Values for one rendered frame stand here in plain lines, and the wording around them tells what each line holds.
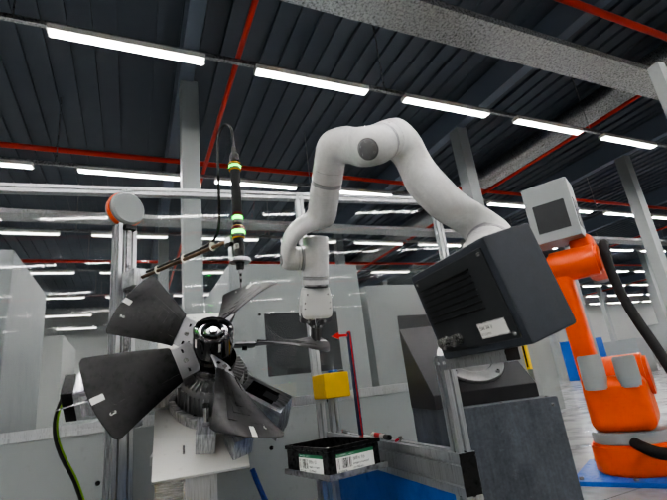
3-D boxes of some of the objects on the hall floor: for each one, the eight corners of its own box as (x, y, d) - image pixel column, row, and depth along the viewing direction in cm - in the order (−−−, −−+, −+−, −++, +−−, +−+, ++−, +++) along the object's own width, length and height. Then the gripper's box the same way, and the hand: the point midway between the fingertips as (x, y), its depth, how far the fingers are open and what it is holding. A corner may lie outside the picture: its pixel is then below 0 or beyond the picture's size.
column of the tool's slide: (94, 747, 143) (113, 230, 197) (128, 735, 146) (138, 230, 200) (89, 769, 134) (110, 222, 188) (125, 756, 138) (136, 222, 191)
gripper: (296, 284, 135) (296, 344, 135) (341, 283, 140) (341, 340, 140) (290, 283, 142) (290, 339, 142) (333, 282, 147) (333, 336, 147)
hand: (316, 333), depth 141 cm, fingers closed
